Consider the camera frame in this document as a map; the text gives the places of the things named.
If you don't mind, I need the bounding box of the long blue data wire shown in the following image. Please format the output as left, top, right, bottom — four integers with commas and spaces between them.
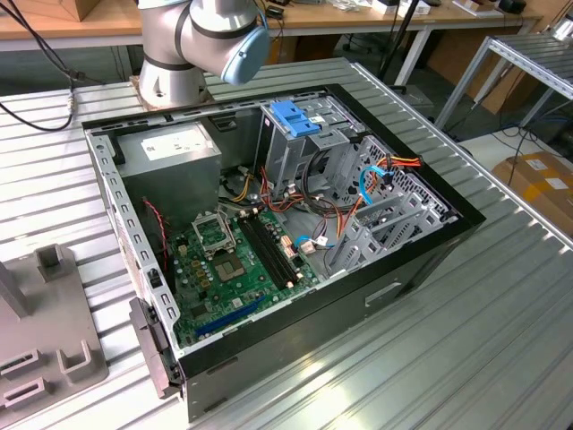
357, 164, 389, 206

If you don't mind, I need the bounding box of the red yellow power wire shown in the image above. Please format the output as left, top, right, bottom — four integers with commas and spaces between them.
374, 153, 424, 171

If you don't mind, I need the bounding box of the grey metal disk bay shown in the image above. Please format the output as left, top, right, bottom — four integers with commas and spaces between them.
322, 190, 460, 279

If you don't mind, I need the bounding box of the black RAM slot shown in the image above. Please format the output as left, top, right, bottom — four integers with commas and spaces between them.
246, 213, 302, 286
236, 217, 290, 291

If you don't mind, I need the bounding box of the grey metal drive cage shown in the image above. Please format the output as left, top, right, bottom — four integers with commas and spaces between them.
254, 96, 366, 202

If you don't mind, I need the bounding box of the metal socket cover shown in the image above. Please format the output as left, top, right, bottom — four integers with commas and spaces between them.
191, 211, 237, 261

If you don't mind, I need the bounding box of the green motherboard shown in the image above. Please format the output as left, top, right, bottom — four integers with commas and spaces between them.
169, 206, 321, 348

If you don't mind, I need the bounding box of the blue plastic cage latch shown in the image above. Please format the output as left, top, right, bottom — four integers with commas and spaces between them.
270, 101, 321, 139

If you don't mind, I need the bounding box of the black open PC case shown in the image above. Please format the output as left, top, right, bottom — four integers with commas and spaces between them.
81, 82, 488, 425

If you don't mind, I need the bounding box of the blue expansion slot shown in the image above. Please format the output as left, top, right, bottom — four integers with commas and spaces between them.
194, 295, 265, 340

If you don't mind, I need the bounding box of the grey power supply unit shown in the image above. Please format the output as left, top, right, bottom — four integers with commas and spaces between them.
114, 121, 224, 234

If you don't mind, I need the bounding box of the grey plastic case latch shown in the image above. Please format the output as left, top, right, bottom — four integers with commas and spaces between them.
128, 297, 185, 400

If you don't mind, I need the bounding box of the black tripod stand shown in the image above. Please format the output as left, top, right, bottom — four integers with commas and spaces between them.
378, 0, 433, 89

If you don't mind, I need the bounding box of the wooden desk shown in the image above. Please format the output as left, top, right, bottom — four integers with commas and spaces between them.
0, 0, 545, 86

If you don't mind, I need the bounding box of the cardboard box with yellow labels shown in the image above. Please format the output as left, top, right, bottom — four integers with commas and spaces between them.
492, 150, 573, 225

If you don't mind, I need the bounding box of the large brown cardboard sheet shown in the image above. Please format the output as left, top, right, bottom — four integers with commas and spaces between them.
424, 29, 541, 116

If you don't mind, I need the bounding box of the grey parts rack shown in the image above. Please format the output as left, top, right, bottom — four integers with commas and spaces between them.
0, 244, 111, 425

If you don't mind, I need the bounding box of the plain brown cardboard box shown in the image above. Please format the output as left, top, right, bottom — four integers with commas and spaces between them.
73, 0, 141, 22

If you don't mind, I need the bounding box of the aluminium slat table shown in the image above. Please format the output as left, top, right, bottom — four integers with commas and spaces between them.
432, 34, 573, 131

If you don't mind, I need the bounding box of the orange black wire bundle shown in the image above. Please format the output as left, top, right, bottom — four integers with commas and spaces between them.
257, 150, 363, 243

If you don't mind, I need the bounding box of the short blue board wire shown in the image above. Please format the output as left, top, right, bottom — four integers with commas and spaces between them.
293, 233, 337, 255

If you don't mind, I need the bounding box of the yellow black wire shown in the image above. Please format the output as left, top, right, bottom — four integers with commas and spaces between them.
222, 165, 252, 203

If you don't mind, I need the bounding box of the red black twisted wire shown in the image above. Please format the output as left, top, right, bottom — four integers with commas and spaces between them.
141, 199, 171, 275

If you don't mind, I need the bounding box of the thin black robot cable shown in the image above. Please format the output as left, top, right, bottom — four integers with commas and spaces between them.
0, 0, 108, 133

